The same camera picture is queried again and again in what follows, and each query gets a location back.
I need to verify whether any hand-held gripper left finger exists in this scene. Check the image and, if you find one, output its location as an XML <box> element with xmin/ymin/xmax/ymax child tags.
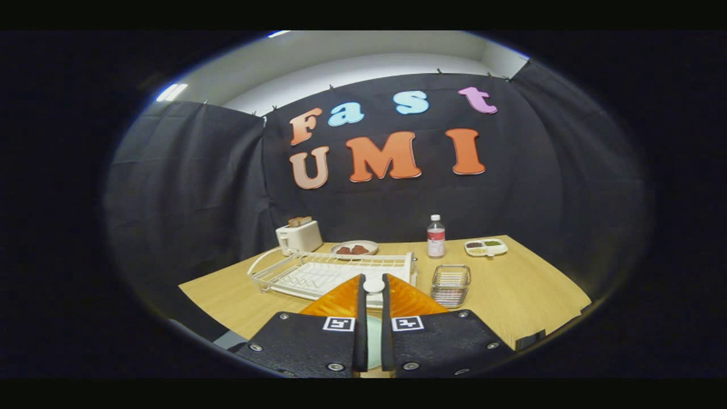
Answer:
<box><xmin>236</xmin><ymin>274</ymin><xmax>369</xmax><ymax>378</ymax></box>

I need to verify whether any pale green plate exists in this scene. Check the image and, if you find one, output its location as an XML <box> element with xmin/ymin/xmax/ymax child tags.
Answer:
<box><xmin>366</xmin><ymin>315</ymin><xmax>383</xmax><ymax>370</ymax></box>

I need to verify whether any white wire dish rack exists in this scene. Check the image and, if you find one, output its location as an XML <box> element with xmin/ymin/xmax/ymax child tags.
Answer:
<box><xmin>248</xmin><ymin>247</ymin><xmax>419</xmax><ymax>302</ymax></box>

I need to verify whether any metal wire basket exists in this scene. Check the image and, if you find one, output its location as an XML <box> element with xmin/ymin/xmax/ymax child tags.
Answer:
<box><xmin>431</xmin><ymin>264</ymin><xmax>471</xmax><ymax>308</ymax></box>

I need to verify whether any white divided condiment dish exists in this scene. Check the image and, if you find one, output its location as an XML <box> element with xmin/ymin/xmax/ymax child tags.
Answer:
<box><xmin>465</xmin><ymin>239</ymin><xmax>508</xmax><ymax>257</ymax></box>

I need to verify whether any beige round plate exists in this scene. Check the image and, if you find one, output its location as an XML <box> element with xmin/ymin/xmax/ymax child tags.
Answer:
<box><xmin>331</xmin><ymin>240</ymin><xmax>379</xmax><ymax>260</ymax></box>

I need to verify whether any clear bottle red label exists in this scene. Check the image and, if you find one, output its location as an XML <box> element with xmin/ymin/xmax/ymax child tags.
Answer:
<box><xmin>427</xmin><ymin>214</ymin><xmax>446</xmax><ymax>259</ymax></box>

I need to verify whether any ceiling light panel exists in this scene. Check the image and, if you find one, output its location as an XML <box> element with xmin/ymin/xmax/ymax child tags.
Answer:
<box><xmin>156</xmin><ymin>84</ymin><xmax>188</xmax><ymax>103</ymax></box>

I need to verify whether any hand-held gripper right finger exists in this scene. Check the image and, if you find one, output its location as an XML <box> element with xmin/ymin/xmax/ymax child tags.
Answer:
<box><xmin>382</xmin><ymin>273</ymin><xmax>515</xmax><ymax>378</ymax></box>

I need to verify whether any white toaster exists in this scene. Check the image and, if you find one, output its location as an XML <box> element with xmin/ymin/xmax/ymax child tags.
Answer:
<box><xmin>275</xmin><ymin>220</ymin><xmax>323</xmax><ymax>256</ymax></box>

